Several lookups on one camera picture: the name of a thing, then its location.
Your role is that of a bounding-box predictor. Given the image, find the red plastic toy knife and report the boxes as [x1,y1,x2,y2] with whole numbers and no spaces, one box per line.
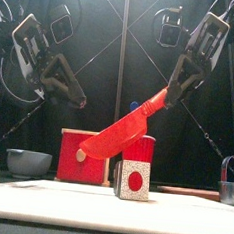
[77,80,170,166]

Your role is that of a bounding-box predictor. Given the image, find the dark toy sushi roll piece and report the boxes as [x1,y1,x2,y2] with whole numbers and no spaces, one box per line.
[111,158,153,203]

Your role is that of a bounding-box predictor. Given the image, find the square brown plate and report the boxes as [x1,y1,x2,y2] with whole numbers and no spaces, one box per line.
[156,185,221,202]

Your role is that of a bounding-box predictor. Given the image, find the white cutting board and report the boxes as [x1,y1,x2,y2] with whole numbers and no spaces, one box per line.
[0,175,234,234]

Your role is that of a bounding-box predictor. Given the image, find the small blue toy piece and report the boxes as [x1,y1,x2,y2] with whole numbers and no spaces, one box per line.
[129,100,140,113]

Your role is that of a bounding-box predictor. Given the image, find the red toy box wooden lid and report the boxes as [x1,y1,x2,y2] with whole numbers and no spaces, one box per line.
[55,127,116,188]

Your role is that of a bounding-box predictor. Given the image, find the pale grey bowl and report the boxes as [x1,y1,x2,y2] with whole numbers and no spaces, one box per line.
[4,147,54,179]

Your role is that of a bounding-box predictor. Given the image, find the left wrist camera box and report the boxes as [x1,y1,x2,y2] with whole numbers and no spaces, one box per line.
[44,3,78,47]

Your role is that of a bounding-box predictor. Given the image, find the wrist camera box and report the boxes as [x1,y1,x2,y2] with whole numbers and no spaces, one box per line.
[44,3,78,47]
[157,5,185,49]

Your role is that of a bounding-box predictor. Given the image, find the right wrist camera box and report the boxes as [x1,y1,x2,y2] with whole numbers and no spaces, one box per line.
[157,5,185,49]

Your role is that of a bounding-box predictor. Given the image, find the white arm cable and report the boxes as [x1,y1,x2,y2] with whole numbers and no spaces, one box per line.
[0,45,49,105]

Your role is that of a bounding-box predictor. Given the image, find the thin diagonal brace wire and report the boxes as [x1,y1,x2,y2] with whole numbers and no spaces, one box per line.
[81,0,234,182]
[0,0,167,169]

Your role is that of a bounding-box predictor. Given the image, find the grey vertical frame pole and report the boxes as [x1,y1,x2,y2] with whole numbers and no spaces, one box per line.
[114,0,130,123]

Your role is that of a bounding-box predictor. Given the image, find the small metal cup with handle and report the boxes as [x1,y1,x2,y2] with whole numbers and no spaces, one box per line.
[216,153,234,207]

